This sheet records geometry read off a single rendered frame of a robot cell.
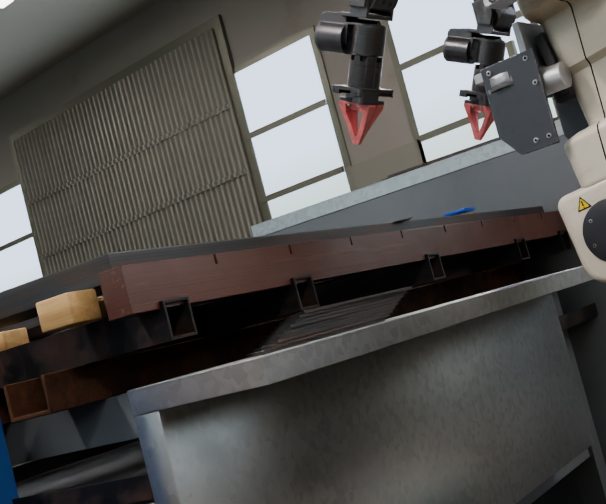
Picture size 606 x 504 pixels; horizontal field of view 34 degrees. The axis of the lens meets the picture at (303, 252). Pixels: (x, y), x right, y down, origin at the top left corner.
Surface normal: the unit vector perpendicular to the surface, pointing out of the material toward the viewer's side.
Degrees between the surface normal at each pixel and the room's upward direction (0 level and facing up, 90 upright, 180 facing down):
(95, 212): 90
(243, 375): 90
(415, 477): 90
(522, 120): 90
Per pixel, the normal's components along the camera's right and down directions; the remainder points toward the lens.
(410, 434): 0.80, -0.26
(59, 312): -0.54, 0.07
